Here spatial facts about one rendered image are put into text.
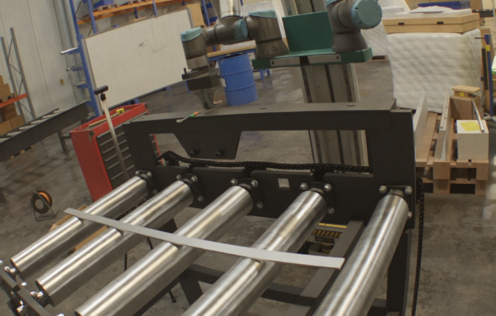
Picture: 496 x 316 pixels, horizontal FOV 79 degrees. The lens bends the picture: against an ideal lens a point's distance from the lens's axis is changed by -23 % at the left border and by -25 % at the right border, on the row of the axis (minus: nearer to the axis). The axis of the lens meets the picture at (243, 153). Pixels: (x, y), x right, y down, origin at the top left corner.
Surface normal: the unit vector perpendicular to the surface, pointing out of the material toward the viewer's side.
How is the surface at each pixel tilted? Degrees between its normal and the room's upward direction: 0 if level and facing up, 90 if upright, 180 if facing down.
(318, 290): 0
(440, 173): 90
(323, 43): 90
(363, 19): 94
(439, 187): 90
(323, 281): 0
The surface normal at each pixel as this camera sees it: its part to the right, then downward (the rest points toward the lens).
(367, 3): 0.20, 0.37
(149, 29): 0.52, 0.18
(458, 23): -0.79, 0.37
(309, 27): -0.58, 0.40
